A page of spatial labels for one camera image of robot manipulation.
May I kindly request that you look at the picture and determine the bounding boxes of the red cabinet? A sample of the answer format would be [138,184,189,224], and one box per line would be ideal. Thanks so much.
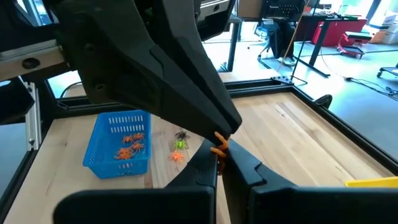
[312,18,368,47]

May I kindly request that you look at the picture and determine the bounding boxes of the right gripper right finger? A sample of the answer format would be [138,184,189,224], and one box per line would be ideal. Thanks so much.
[221,139,398,224]

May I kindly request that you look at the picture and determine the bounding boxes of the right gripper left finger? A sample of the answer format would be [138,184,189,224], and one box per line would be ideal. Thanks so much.
[52,141,218,224]

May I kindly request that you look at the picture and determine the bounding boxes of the black tripod stand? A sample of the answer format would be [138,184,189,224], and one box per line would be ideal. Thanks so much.
[290,0,321,85]

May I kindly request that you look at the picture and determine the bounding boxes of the white storage box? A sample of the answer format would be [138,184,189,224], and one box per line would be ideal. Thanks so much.
[369,11,398,44]

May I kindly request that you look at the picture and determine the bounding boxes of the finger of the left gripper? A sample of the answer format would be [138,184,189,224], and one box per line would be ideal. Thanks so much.
[152,0,243,135]
[55,0,233,144]

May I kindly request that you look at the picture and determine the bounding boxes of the blue plastic basket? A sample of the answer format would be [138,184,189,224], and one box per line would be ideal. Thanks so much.
[83,109,152,180]

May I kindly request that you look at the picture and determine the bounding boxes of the black desk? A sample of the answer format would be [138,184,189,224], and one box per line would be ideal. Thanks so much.
[292,12,368,78]

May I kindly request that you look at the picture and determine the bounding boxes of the black dolly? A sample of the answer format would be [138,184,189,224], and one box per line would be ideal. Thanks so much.
[376,63,398,78]

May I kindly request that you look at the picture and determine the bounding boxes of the green plastic spider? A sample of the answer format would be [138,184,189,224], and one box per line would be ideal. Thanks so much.
[174,139,189,151]

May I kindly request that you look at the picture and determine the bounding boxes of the black floor cable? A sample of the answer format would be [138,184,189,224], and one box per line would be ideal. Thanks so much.
[345,76,398,101]

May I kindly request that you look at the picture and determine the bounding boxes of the black office chair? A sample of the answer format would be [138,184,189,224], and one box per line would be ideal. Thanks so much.
[257,18,297,70]

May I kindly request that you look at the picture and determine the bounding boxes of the red creeper seat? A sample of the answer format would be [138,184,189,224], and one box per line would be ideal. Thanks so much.
[337,30,373,59]

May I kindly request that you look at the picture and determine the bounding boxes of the small black frame clamp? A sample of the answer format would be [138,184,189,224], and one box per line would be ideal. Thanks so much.
[313,94,333,110]

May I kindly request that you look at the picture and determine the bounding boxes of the black table leg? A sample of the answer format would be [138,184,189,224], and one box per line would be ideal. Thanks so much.
[226,15,243,73]

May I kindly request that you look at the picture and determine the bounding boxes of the yellow plastic basket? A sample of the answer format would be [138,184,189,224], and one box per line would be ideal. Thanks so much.
[345,176,398,189]

